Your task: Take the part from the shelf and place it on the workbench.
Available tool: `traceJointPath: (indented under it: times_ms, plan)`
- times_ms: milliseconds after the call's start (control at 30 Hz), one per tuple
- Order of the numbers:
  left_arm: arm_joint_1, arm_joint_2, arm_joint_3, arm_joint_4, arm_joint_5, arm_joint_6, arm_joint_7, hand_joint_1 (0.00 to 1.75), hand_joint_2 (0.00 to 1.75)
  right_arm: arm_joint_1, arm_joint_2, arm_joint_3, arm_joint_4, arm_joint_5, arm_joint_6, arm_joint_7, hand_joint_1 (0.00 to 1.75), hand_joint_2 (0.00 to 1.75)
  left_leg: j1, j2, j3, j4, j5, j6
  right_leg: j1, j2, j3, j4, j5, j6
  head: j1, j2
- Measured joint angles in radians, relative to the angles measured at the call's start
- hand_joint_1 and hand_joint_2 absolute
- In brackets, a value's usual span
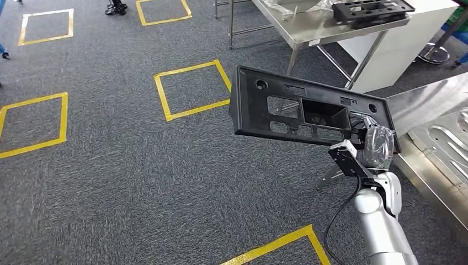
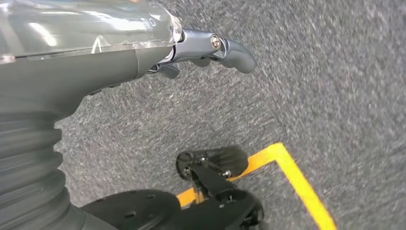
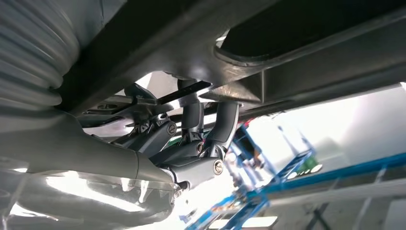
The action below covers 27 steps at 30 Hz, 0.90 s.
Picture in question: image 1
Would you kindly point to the stainless steel workbench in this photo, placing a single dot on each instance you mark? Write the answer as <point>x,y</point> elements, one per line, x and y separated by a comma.
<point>420,98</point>

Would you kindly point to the white cabinet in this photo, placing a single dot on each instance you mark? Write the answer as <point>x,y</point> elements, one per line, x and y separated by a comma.
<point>402,47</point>

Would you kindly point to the stainless steel table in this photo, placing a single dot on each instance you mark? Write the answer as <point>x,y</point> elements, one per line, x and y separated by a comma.
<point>310,25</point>

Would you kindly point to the chrome stanchion post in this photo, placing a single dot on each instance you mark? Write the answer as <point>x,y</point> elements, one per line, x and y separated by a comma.
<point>435,53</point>

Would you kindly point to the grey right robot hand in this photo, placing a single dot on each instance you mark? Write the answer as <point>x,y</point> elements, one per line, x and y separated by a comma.
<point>378,146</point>

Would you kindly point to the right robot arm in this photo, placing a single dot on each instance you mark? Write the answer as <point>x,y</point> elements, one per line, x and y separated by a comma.
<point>380,226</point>

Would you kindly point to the black plastic bracket part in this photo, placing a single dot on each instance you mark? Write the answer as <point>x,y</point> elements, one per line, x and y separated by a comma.
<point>369,11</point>
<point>252,117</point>

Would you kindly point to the stamped metal panel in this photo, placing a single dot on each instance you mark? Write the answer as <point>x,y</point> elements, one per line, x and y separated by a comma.
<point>449,146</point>

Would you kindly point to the person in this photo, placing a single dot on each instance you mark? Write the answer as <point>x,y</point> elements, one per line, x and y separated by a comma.
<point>3,51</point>
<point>461,58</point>
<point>116,7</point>

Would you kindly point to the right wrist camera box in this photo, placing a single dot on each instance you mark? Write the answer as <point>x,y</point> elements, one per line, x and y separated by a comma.
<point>347,159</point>

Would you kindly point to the clear plastic sheet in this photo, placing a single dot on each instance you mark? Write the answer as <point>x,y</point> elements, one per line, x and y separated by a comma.
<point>292,4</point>

